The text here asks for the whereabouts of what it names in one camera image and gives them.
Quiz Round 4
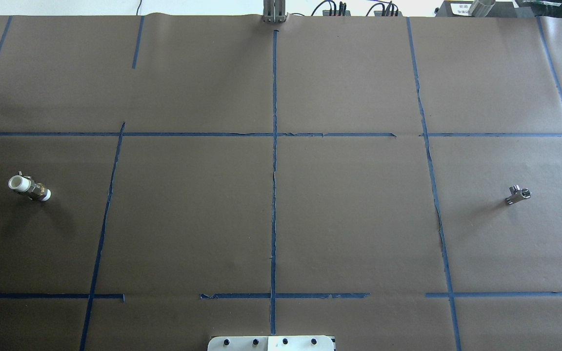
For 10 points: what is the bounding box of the chrome angle valve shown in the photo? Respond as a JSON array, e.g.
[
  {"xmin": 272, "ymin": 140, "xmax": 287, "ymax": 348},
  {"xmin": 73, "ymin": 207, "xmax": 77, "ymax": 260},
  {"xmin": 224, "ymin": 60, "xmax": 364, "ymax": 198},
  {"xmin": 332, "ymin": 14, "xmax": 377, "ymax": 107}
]
[{"xmin": 504, "ymin": 184, "xmax": 531, "ymax": 205}]

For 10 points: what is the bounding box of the white PPR brass pipe fitting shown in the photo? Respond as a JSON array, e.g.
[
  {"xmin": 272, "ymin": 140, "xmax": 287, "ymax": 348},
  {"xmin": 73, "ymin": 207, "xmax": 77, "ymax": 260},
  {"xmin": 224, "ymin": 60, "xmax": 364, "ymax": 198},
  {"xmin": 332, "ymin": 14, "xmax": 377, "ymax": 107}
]
[{"xmin": 7, "ymin": 171, "xmax": 52, "ymax": 202}]

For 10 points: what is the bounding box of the silver metal cylinder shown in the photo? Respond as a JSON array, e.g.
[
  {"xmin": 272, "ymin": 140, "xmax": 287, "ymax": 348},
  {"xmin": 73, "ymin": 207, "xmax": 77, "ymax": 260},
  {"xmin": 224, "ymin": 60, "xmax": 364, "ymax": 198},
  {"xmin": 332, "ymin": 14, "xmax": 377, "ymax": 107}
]
[{"xmin": 468, "ymin": 0, "xmax": 496, "ymax": 18}]

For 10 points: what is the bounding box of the dark equipment box with label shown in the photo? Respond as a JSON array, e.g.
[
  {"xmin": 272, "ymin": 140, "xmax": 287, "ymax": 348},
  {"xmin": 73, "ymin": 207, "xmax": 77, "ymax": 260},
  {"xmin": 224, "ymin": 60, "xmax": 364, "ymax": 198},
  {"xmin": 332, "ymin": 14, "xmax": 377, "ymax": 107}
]
[{"xmin": 435, "ymin": 0, "xmax": 517, "ymax": 18}]

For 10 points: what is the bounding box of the grey metal camera post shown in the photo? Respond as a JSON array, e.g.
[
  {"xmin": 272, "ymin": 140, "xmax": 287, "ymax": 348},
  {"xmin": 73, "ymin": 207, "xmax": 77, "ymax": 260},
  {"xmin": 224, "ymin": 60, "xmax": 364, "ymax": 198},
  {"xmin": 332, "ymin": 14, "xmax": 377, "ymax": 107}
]
[{"xmin": 262, "ymin": 0, "xmax": 287, "ymax": 23}]

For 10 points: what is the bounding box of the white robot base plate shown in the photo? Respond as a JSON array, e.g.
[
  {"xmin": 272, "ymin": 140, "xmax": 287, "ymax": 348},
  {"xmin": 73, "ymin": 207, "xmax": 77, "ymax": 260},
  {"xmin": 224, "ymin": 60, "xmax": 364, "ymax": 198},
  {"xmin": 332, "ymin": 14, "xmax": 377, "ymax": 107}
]
[{"xmin": 207, "ymin": 335, "xmax": 336, "ymax": 351}]

